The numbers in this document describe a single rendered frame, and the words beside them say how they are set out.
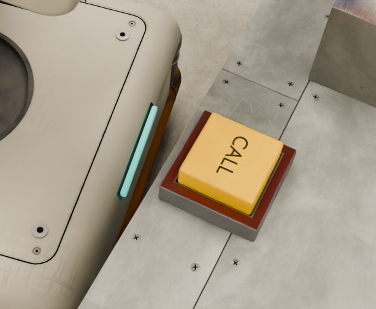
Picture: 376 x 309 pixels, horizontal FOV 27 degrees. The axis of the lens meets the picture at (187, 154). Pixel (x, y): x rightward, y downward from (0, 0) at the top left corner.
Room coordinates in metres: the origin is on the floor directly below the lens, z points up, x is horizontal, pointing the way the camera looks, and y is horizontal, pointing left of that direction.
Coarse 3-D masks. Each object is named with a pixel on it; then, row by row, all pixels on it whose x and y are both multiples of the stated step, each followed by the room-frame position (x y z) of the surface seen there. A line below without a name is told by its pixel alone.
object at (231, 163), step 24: (216, 120) 0.34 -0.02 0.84; (216, 144) 0.32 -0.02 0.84; (240, 144) 0.32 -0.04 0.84; (264, 144) 0.32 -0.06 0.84; (192, 168) 0.29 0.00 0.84; (216, 168) 0.30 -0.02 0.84; (240, 168) 0.30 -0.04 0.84; (264, 168) 0.30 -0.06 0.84; (216, 192) 0.28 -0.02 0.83; (240, 192) 0.28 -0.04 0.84
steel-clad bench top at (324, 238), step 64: (320, 0) 0.52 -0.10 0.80; (256, 64) 0.43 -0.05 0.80; (192, 128) 0.35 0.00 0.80; (256, 128) 0.36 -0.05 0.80; (320, 128) 0.37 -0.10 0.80; (320, 192) 0.31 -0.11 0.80; (128, 256) 0.24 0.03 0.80; (192, 256) 0.24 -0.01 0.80; (256, 256) 0.25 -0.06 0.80; (320, 256) 0.26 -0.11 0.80
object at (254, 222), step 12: (204, 120) 0.35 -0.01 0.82; (192, 132) 0.34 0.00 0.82; (192, 144) 0.33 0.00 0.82; (180, 156) 0.31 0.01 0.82; (288, 156) 0.33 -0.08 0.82; (168, 180) 0.29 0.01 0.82; (276, 180) 0.30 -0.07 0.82; (180, 192) 0.28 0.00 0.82; (192, 192) 0.28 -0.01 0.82; (204, 204) 0.28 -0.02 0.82; (216, 204) 0.28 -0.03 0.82; (264, 204) 0.28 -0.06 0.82; (228, 216) 0.27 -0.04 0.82; (240, 216) 0.27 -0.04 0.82
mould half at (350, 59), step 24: (336, 0) 0.43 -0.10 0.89; (360, 0) 0.43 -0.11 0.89; (336, 24) 0.42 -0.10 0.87; (360, 24) 0.41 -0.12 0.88; (336, 48) 0.42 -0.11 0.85; (360, 48) 0.41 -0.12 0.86; (312, 72) 0.42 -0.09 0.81; (336, 72) 0.42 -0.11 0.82; (360, 72) 0.41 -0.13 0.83; (360, 96) 0.41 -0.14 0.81
